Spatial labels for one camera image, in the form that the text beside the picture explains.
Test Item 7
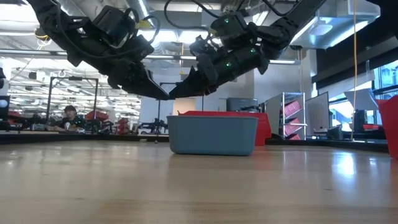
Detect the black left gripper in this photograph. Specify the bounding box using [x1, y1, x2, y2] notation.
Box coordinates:
[77, 36, 172, 101]

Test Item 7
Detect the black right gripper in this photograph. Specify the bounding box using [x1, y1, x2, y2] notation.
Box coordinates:
[169, 36, 270, 101]

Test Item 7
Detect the long red plastic bin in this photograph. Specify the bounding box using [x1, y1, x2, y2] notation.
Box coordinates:
[178, 110, 272, 147]
[376, 95, 398, 160]

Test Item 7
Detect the blue-grey plastic basket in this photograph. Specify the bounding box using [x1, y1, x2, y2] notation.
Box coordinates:
[166, 115, 259, 157]

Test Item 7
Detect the person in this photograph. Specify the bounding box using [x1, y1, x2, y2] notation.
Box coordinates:
[46, 105, 86, 133]

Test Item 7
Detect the metal rack with red bins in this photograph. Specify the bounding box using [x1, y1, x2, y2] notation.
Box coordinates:
[265, 91, 307, 141]

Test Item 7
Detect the grey partition panel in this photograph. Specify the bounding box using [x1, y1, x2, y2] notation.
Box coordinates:
[304, 91, 330, 138]

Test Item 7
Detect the black gantry frame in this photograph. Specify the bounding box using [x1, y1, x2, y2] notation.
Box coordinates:
[157, 81, 205, 125]
[45, 76, 100, 134]

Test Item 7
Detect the black aluminium table frame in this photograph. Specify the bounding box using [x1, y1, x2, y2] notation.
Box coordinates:
[0, 132, 389, 154]

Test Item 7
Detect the silver ventilation duct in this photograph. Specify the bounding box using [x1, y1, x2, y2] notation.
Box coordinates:
[287, 0, 382, 50]

